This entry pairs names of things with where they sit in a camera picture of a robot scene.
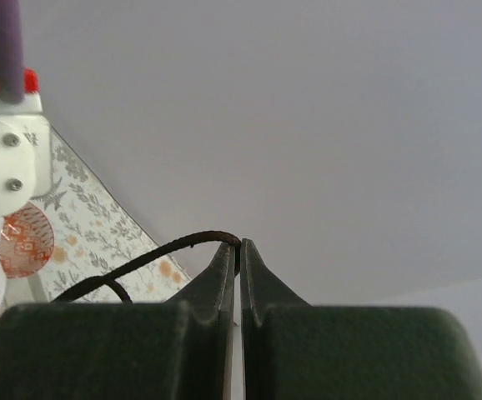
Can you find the floral tablecloth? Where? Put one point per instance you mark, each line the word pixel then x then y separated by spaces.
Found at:
pixel 93 234

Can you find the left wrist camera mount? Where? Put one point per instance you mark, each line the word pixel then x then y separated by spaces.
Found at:
pixel 26 163

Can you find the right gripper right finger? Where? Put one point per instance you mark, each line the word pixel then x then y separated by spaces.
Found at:
pixel 295 350

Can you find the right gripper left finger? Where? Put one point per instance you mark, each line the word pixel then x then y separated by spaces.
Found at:
pixel 178 349

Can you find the red patterned bowl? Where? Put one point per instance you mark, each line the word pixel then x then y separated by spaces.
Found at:
pixel 27 242

